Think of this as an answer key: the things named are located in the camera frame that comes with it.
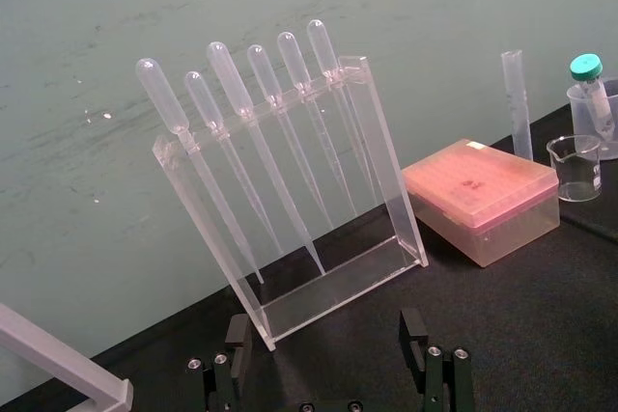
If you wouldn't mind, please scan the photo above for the large clear plastic transfer pipette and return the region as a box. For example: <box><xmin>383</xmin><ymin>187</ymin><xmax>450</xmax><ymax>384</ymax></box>
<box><xmin>205</xmin><ymin>41</ymin><xmax>327</xmax><ymax>277</ymax></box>
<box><xmin>134</xmin><ymin>57</ymin><xmax>265</xmax><ymax>285</ymax></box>

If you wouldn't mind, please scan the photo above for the translucent plastic beaker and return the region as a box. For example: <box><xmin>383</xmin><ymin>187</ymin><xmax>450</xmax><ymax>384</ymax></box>
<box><xmin>566</xmin><ymin>77</ymin><xmax>618</xmax><ymax>161</ymax></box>

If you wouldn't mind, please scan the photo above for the small clear glass beaker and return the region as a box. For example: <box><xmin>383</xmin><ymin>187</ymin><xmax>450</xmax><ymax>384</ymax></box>
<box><xmin>546</xmin><ymin>134</ymin><xmax>604</xmax><ymax>203</ymax></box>

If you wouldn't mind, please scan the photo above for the clear graduated cylinder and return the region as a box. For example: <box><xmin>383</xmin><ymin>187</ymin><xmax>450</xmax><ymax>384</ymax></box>
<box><xmin>500</xmin><ymin>49</ymin><xmax>535</xmax><ymax>162</ymax></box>

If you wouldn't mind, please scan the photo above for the pink translucent plastic tip box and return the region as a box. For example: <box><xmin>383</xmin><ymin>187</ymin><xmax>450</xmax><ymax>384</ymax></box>
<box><xmin>402</xmin><ymin>138</ymin><xmax>561</xmax><ymax>268</ymax></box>

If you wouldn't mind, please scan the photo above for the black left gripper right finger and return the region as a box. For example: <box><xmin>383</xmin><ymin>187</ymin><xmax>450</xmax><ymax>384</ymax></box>
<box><xmin>399</xmin><ymin>308</ymin><xmax>475</xmax><ymax>412</ymax></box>

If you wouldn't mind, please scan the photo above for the black table cloth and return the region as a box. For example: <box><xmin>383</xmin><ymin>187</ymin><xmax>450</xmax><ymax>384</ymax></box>
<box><xmin>0</xmin><ymin>102</ymin><xmax>618</xmax><ymax>412</ymax></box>

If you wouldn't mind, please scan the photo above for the green-capped plastic centrifuge tube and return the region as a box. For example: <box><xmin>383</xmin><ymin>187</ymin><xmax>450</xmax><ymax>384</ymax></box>
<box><xmin>568</xmin><ymin>53</ymin><xmax>617</xmax><ymax>141</ymax></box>

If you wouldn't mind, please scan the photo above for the small clear plastic transfer pipette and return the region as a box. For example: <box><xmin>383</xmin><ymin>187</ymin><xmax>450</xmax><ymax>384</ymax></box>
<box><xmin>276</xmin><ymin>31</ymin><xmax>358</xmax><ymax>219</ymax></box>
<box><xmin>183</xmin><ymin>70</ymin><xmax>285</xmax><ymax>258</ymax></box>
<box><xmin>306</xmin><ymin>18</ymin><xmax>379</xmax><ymax>208</ymax></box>
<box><xmin>246</xmin><ymin>43</ymin><xmax>336</xmax><ymax>231</ymax></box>

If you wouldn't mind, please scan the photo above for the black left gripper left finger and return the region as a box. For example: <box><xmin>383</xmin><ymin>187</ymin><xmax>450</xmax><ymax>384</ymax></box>
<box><xmin>186</xmin><ymin>314</ymin><xmax>255</xmax><ymax>412</ymax></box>

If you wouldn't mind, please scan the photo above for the clear acrylic pipette stand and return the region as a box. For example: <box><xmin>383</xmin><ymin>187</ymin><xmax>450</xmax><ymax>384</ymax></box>
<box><xmin>152</xmin><ymin>54</ymin><xmax>430</xmax><ymax>353</ymax></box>

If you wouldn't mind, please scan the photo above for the pale green wall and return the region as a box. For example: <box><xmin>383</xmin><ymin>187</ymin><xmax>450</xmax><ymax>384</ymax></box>
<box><xmin>0</xmin><ymin>0</ymin><xmax>618</xmax><ymax>403</ymax></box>

